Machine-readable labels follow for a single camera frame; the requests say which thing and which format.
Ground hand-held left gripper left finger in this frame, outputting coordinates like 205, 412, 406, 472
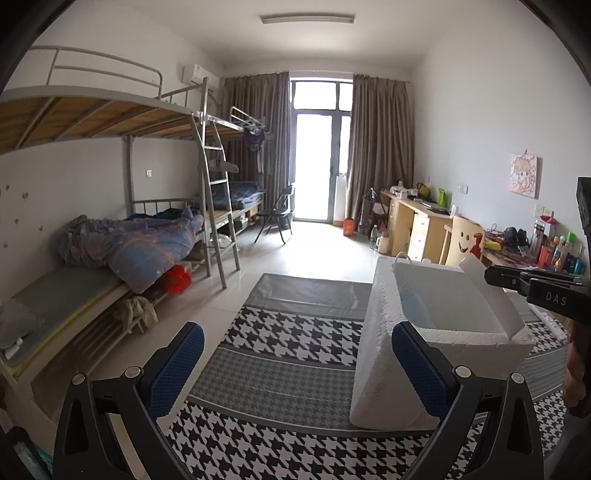
53, 322, 206, 480

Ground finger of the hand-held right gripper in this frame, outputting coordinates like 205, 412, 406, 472
527, 282, 591, 320
483, 264, 591, 290

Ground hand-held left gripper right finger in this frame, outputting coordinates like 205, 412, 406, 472
391, 321, 546, 480

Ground white foam lid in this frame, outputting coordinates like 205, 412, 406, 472
458, 255, 527, 340

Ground person's right hand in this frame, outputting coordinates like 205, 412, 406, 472
562, 318, 591, 410

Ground wooden desk with patterned cover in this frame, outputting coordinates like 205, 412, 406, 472
443, 224, 591, 278

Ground white power strip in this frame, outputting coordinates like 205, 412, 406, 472
531, 307, 571, 345

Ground black headphones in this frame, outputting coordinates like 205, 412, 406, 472
502, 227, 532, 248

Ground group of toiletry bottles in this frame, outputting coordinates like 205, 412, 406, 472
531, 220, 590, 274

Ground wooden smiley face chair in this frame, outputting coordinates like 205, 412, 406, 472
438, 215, 486, 269

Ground beige crumpled cloth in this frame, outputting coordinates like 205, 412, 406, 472
113, 295, 159, 334

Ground red plastic bag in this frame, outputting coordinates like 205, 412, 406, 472
159, 264, 193, 294

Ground plain wooden desk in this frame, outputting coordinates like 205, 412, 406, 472
381, 190, 456, 264

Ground houndstooth table cloth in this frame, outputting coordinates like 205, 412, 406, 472
157, 272, 571, 480

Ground blue plaid blanket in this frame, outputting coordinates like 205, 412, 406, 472
51, 205, 205, 293

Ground clear floor bottles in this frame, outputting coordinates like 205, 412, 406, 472
369, 224, 391, 254

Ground grey bed mat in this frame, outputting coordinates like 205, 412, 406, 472
0, 265, 122, 366

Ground metal bunk ladder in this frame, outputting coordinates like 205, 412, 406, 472
193, 111, 242, 290

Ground black folding chair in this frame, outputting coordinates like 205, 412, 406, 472
254, 185, 297, 246

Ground brown curtain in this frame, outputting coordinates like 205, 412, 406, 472
347, 74, 415, 228
223, 71, 296, 223

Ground glass balcony door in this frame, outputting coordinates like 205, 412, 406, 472
288, 79, 355, 227

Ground small metal bunk bed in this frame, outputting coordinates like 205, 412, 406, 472
203, 106, 278, 241

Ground hanging dark clothes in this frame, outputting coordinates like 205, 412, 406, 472
243, 129, 271, 153

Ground large metal bunk bed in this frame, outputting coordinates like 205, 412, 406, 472
0, 45, 242, 400

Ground white air conditioner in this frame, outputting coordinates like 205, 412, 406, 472
183, 64, 221, 89

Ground ceiling tube light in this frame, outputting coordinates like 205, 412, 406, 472
260, 13, 356, 27

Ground cartoon wall poster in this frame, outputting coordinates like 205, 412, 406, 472
509, 154, 540, 200

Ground black wire rack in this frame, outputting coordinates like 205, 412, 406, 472
360, 188, 387, 232

